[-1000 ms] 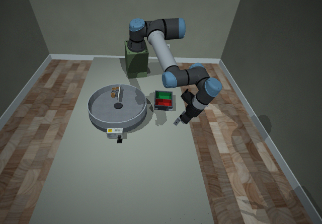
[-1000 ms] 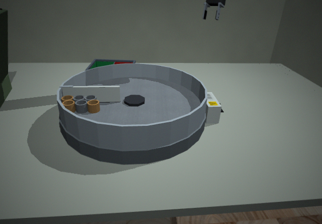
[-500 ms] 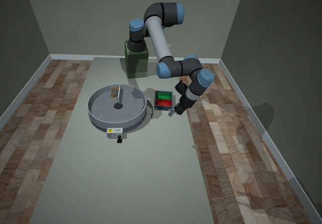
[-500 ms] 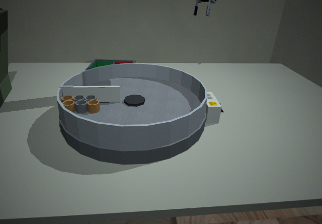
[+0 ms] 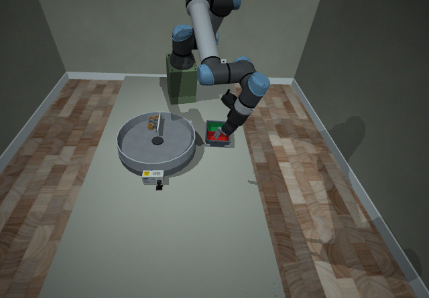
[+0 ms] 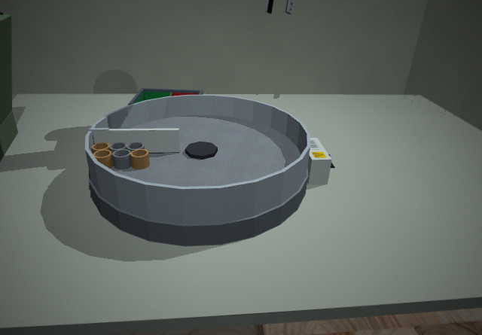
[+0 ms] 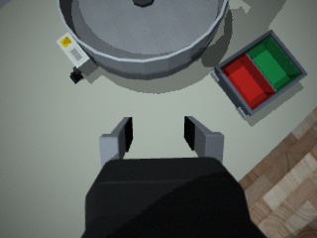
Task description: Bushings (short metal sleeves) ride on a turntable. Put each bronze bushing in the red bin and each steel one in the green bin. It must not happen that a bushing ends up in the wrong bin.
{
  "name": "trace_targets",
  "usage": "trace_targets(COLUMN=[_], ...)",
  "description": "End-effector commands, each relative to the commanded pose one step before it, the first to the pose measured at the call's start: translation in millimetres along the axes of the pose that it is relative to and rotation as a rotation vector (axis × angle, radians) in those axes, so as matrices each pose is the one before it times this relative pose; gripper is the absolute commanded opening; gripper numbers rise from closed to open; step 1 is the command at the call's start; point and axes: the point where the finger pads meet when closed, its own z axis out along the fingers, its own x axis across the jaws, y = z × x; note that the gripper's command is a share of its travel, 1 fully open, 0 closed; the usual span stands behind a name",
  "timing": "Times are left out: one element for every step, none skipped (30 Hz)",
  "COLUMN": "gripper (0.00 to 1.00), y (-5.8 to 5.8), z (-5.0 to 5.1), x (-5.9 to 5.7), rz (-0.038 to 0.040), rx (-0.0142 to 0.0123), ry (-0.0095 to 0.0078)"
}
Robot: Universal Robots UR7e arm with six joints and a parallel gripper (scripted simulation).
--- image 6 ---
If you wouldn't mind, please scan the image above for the red and green divided bin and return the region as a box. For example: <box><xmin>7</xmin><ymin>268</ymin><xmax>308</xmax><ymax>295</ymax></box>
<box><xmin>128</xmin><ymin>88</ymin><xmax>203</xmax><ymax>105</ymax></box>

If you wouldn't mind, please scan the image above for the bronze bushing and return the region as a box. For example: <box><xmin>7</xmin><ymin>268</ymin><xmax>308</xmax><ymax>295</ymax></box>
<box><xmin>92</xmin><ymin>142</ymin><xmax>110</xmax><ymax>153</ymax></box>
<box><xmin>93</xmin><ymin>150</ymin><xmax>114</xmax><ymax>169</ymax></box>
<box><xmin>130</xmin><ymin>149</ymin><xmax>150</xmax><ymax>169</ymax></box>

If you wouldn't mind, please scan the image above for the dark grey metal sleeve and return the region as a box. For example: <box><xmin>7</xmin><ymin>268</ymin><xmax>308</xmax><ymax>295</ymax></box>
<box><xmin>112</xmin><ymin>149</ymin><xmax>132</xmax><ymax>169</ymax></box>
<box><xmin>127</xmin><ymin>142</ymin><xmax>145</xmax><ymax>152</ymax></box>
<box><xmin>109</xmin><ymin>142</ymin><xmax>127</xmax><ymax>153</ymax></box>

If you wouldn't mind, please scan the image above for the grey round turntable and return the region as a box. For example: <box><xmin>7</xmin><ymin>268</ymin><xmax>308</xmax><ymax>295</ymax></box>
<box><xmin>85</xmin><ymin>95</ymin><xmax>335</xmax><ymax>246</ymax></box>

